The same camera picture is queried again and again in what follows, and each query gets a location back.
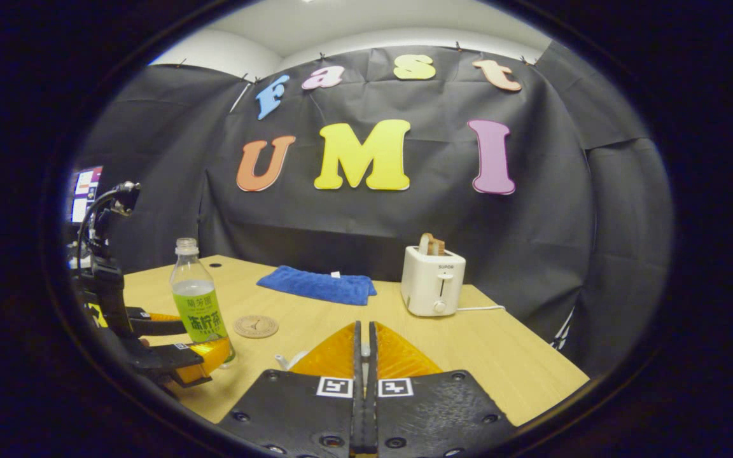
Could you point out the computer monitor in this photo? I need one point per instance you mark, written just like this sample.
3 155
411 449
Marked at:
86 194

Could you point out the blue towel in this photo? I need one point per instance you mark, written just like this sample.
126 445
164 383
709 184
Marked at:
319 285

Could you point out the green label water bottle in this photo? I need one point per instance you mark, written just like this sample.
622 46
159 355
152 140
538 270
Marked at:
200 312

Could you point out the white ceramic teacup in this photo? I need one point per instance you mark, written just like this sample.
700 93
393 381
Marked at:
287 362

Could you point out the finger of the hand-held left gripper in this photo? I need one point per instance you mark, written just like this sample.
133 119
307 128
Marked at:
160 326
163 359

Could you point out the round wooden coaster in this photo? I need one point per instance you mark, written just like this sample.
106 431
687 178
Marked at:
256 326

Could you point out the white toaster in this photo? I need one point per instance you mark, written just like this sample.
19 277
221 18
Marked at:
430 286

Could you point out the toast slice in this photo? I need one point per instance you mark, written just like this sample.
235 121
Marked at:
431 245

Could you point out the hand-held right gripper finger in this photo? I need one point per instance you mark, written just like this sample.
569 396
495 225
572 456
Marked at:
357 407
371 407

